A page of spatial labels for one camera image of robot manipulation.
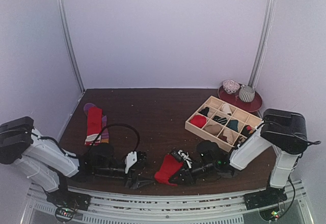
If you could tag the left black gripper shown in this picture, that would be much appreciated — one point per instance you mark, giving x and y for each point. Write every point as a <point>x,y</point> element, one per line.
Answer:
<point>138,182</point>

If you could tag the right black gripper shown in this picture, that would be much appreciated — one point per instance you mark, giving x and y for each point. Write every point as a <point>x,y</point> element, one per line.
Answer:
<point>186,173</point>

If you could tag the cream sock with brown toe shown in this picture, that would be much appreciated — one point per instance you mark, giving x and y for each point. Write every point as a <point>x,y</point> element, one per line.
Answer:
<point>226,109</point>

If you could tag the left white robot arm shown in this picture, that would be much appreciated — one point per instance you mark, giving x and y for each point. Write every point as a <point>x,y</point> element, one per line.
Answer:
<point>43,160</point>

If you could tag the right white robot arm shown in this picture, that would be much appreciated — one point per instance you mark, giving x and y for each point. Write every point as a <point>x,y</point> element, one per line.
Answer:
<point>282,129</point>

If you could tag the tan sock roll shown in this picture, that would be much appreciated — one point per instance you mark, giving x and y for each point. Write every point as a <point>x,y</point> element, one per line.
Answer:
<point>213,129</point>

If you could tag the black white striped sock roll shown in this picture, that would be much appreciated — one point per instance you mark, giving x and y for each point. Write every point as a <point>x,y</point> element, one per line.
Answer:
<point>221,120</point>

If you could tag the teal sock roll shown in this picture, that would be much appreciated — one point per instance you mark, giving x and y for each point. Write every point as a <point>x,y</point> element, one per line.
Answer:
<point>233,124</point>

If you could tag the dark patterned sock roll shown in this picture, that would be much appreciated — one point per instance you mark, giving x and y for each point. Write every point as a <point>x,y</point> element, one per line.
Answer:
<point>247,131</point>

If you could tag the rolled red sock in box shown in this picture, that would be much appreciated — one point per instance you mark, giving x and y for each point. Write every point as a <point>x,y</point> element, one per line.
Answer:
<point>198,121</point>

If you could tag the wooden compartment organiser box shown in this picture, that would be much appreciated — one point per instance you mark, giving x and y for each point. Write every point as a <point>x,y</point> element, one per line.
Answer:
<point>215,104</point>

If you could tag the black sock in box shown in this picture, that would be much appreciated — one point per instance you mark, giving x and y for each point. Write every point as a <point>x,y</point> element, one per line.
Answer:
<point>205,111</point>

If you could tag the red sock with striped cuff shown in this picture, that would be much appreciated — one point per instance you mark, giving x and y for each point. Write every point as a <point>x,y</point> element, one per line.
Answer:
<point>94,125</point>

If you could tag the dark red round plate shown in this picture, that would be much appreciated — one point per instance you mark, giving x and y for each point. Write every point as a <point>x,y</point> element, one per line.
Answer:
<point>234,100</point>

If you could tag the patterned white bowl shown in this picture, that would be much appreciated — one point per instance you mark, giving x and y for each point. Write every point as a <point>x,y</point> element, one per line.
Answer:
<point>230,86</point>

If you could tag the striped grey cup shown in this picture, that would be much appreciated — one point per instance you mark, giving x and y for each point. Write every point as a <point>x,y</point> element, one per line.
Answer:
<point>246,94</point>

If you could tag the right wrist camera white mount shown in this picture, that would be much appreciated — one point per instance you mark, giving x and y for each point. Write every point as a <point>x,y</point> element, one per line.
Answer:
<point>184,156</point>

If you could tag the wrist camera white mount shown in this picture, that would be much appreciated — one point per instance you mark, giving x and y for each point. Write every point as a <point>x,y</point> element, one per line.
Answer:
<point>130,160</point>
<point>184,156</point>

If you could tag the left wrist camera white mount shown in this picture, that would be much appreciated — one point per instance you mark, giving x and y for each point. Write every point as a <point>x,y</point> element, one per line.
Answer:
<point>130,160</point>

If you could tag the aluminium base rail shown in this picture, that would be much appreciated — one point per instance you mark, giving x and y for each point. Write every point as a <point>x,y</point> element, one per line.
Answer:
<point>106,207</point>

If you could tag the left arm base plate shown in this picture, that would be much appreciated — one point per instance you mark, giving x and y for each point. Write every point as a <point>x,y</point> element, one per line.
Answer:
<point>69,199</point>

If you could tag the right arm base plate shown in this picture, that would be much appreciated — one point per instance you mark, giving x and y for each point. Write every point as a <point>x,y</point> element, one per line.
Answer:
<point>263,198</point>

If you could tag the left aluminium frame post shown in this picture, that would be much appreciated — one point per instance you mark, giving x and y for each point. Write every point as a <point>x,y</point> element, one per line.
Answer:
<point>69,45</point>

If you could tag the aluminium frame post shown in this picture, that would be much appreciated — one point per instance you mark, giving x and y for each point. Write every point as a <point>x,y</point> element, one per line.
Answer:
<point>69,45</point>
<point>262,44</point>

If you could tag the right aluminium frame post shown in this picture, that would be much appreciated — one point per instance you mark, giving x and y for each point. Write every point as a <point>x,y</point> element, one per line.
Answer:
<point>262,44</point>

